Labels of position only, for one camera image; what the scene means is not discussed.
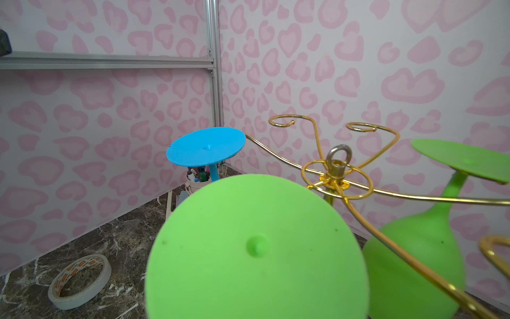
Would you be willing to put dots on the blue wine glass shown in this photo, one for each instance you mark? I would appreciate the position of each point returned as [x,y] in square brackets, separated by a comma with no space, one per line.
[206,147]

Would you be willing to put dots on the green wine glass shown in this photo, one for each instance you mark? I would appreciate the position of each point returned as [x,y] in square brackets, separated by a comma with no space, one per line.
[425,277]
[256,246]

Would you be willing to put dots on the pink metal pen bucket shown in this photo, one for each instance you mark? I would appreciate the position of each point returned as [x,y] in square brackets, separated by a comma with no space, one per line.
[197,178]

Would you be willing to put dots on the cream and blue stapler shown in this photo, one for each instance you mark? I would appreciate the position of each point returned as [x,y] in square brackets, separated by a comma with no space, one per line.
[173,201]

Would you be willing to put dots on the tape roll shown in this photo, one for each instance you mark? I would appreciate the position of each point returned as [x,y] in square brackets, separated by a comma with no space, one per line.
[80,282]

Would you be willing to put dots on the gold wire glass rack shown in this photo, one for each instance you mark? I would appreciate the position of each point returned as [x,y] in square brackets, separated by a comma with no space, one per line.
[340,180]

